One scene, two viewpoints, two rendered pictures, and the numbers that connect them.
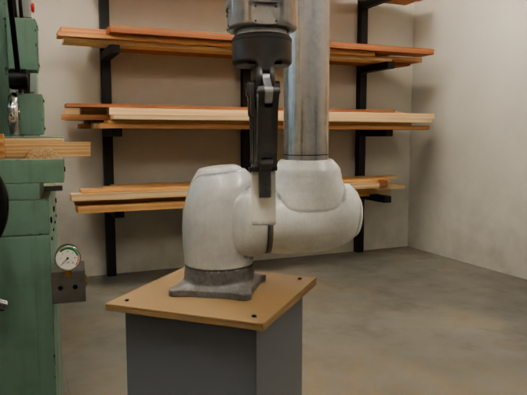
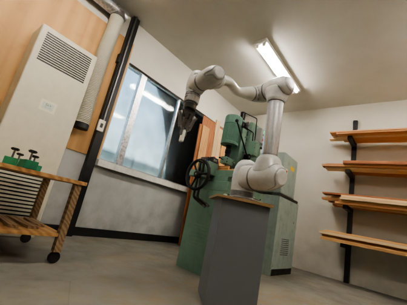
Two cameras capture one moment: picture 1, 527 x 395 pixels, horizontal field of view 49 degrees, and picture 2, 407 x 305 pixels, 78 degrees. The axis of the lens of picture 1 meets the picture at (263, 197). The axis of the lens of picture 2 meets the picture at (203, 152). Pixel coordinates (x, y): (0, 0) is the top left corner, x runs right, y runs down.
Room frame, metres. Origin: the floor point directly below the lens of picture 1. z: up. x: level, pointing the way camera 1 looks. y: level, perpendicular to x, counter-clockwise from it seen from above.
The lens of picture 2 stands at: (0.27, -1.30, 0.47)
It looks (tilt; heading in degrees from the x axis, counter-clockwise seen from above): 14 degrees up; 65
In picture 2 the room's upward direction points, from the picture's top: 12 degrees clockwise
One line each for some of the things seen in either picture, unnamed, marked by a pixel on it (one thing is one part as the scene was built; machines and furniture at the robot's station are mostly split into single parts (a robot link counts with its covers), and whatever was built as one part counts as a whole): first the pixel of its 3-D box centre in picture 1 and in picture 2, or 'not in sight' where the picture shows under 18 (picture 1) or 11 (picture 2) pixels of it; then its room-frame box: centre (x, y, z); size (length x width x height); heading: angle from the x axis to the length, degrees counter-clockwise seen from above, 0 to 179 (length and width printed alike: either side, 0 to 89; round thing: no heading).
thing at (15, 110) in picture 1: (14, 114); not in sight; (1.68, 0.72, 1.02); 0.12 x 0.03 x 0.12; 18
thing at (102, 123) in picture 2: not in sight; (105, 114); (0.36, 1.71, 1.35); 0.11 x 0.10 x 2.70; 24
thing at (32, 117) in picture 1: (27, 114); not in sight; (1.74, 0.71, 1.02); 0.09 x 0.07 x 0.12; 108
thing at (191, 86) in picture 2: not in sight; (197, 83); (0.74, -0.01, 1.22); 0.13 x 0.11 x 0.16; 97
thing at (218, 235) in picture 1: (223, 214); (245, 176); (1.27, 0.09, 0.78); 0.18 x 0.16 x 0.22; 97
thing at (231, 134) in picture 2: not in sight; (231, 131); (1.51, 0.80, 1.35); 0.18 x 0.18 x 0.31
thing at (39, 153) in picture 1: (41, 152); not in sight; (1.50, 0.57, 0.91); 0.12 x 0.09 x 0.03; 18
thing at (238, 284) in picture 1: (221, 273); (243, 196); (1.29, 0.10, 0.65); 0.22 x 0.18 x 0.06; 168
